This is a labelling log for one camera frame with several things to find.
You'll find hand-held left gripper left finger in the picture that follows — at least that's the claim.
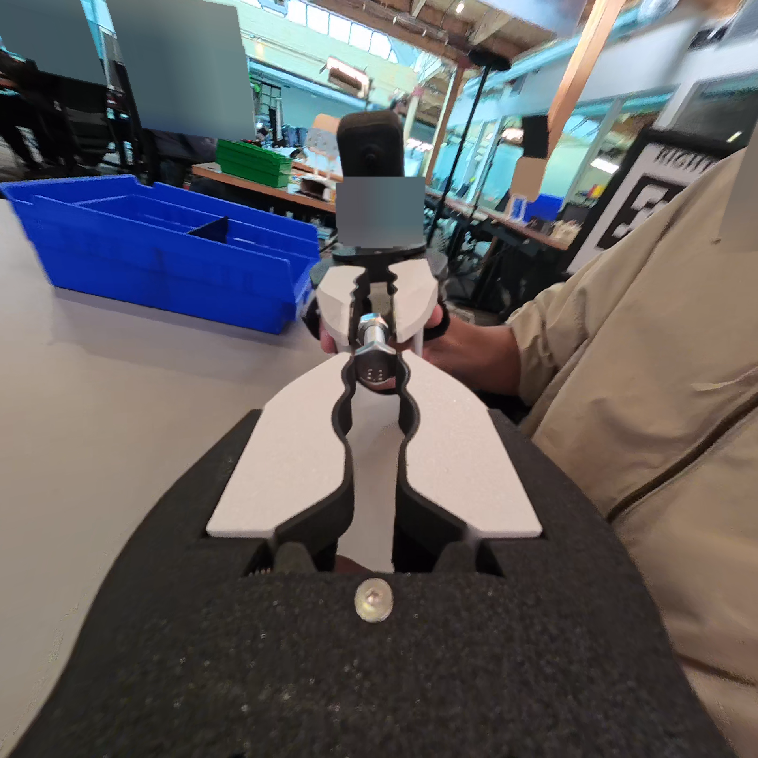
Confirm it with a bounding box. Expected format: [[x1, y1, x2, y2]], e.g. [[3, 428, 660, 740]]
[[206, 351, 357, 559]]

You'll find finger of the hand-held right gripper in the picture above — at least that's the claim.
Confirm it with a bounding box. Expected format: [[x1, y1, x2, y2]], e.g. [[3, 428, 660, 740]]
[[313, 266, 371, 356], [379, 261, 440, 358]]

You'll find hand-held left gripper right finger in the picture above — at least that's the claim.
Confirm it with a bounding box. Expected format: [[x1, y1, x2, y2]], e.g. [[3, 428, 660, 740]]
[[395, 349, 544, 559]]

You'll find steel hex bolt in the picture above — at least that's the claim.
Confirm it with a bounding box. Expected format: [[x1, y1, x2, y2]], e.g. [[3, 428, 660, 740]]
[[355, 346, 402, 392]]

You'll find blue bin with black divider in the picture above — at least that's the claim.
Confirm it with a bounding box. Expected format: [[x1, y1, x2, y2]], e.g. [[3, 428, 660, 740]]
[[0, 174, 322, 336]]

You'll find person's right hand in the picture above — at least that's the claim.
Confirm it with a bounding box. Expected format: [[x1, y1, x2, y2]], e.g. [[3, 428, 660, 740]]
[[417, 308, 460, 361]]

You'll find small background instruction board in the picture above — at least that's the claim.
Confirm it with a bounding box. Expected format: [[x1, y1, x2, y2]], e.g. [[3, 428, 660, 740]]
[[302, 114, 344, 167]]

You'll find wooden side table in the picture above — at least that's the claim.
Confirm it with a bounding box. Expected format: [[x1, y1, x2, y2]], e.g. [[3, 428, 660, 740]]
[[190, 164, 344, 216]]

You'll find green crate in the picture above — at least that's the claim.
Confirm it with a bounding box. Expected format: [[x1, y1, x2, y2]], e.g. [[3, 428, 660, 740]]
[[215, 138, 295, 191]]

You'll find black floor lamp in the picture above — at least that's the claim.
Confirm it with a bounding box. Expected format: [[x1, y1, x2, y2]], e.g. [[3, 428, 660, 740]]
[[422, 48, 514, 259]]

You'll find printed tag sign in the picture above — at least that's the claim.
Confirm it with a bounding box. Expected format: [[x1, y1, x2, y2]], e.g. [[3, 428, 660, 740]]
[[564, 127, 745, 280]]

